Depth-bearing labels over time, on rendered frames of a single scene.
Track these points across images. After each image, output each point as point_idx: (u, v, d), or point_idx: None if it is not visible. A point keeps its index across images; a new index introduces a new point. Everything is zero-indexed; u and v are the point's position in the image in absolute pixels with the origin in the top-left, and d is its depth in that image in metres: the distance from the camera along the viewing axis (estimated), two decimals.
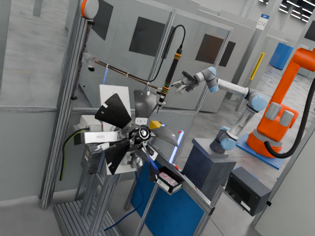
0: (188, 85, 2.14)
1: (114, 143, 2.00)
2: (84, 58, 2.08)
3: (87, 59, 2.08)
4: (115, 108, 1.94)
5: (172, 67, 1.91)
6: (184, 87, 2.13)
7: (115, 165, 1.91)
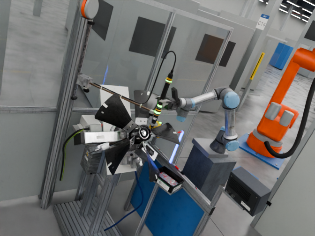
0: (172, 102, 2.03)
1: (114, 143, 2.00)
2: (79, 80, 2.15)
3: (82, 81, 2.15)
4: (115, 108, 1.94)
5: (163, 90, 1.98)
6: (168, 101, 2.00)
7: (115, 165, 1.91)
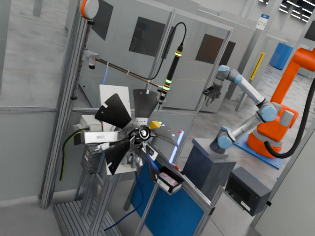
0: (214, 99, 2.29)
1: (114, 143, 2.00)
2: (85, 56, 2.08)
3: (87, 57, 2.07)
4: (149, 100, 2.14)
5: (173, 64, 1.90)
6: (211, 102, 2.30)
7: (105, 114, 1.93)
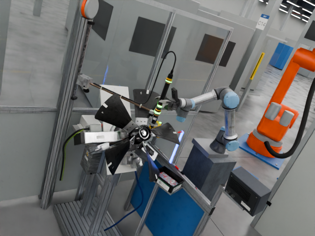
0: (172, 103, 2.03)
1: (114, 143, 2.00)
2: (79, 80, 2.15)
3: (82, 81, 2.15)
4: (149, 100, 2.14)
5: (163, 90, 1.98)
6: (168, 102, 2.00)
7: (105, 114, 1.93)
